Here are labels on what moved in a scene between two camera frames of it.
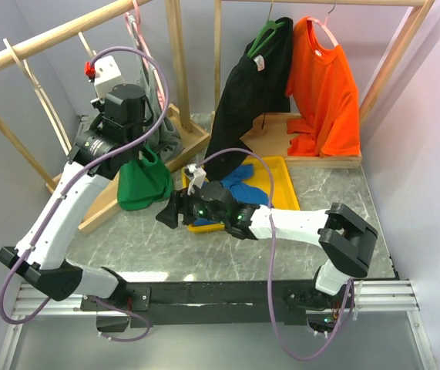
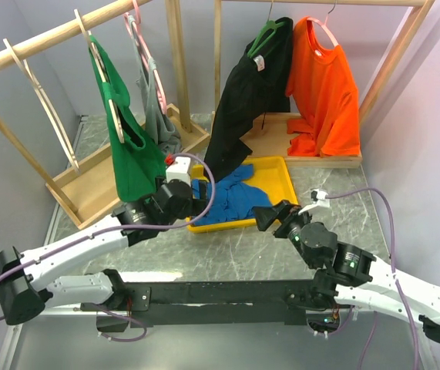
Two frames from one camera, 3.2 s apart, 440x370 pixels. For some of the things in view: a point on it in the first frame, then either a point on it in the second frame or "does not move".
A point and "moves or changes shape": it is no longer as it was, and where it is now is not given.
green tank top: [141, 183] moves or changes shape
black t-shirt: [260, 82] does not move
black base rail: [186, 303] does not move
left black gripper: [98, 105] to [196, 206]
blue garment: [241, 190] does not move
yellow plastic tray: [271, 176] does not move
